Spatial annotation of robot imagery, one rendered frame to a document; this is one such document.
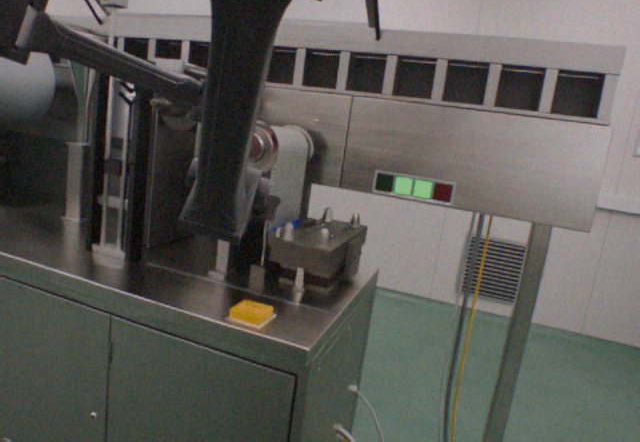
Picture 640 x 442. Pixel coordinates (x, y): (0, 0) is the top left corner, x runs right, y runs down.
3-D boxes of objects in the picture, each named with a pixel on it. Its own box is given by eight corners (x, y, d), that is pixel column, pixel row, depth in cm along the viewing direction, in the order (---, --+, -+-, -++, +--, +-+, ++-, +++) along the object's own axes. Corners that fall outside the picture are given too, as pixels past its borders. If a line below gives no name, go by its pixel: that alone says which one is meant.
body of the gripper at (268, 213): (273, 223, 111) (264, 211, 105) (238, 215, 115) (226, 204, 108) (282, 199, 114) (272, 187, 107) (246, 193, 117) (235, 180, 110)
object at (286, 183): (263, 237, 120) (271, 169, 117) (296, 224, 142) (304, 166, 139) (265, 238, 120) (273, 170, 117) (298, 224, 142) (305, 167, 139)
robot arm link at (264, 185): (273, 175, 59) (194, 151, 58) (261, 216, 59) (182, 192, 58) (274, 174, 102) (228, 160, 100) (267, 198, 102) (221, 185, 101)
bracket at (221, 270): (207, 275, 119) (217, 162, 114) (219, 269, 125) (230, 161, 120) (223, 280, 117) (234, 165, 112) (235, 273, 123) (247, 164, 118)
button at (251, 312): (228, 318, 94) (229, 308, 94) (244, 308, 101) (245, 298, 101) (258, 327, 92) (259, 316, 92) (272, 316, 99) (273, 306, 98)
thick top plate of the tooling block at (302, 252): (269, 260, 116) (271, 238, 115) (320, 234, 153) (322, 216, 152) (326, 274, 111) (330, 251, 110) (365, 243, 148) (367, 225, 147)
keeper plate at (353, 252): (342, 279, 127) (347, 242, 125) (351, 270, 136) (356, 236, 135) (350, 281, 126) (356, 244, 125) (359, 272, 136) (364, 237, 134)
